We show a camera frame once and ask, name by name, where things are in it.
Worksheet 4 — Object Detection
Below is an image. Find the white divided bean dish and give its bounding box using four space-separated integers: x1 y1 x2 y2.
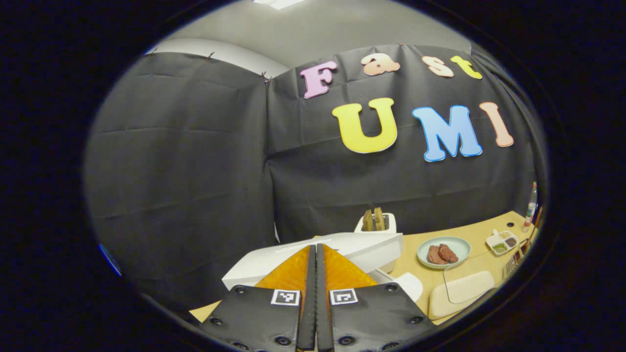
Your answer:
486 230 518 255

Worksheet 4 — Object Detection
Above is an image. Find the white rice cooker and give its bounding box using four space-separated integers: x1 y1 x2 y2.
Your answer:
223 232 424 304

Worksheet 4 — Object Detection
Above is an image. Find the ceiling light panel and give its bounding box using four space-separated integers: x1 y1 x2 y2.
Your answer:
254 0 305 10

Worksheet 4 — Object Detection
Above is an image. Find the clear water bottle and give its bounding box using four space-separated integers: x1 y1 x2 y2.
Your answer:
522 182 538 233

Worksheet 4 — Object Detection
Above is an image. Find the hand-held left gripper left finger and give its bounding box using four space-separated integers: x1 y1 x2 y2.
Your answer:
198 243 317 352

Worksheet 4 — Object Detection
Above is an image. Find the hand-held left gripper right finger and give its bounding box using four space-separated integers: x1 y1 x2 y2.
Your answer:
317 243 436 352

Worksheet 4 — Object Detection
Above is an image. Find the brown wooden spoon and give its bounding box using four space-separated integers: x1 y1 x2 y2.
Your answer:
519 206 542 259

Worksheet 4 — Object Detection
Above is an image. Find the white toaster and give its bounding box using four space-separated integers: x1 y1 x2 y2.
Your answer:
355 208 397 234

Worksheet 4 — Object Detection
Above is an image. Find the pale green plate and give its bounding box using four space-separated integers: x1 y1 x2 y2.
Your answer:
417 237 471 269

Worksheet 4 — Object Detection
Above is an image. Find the white rice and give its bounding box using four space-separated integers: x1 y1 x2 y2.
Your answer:
430 270 495 319

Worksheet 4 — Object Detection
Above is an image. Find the black backdrop cloth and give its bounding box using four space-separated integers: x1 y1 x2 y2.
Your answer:
83 44 546 313

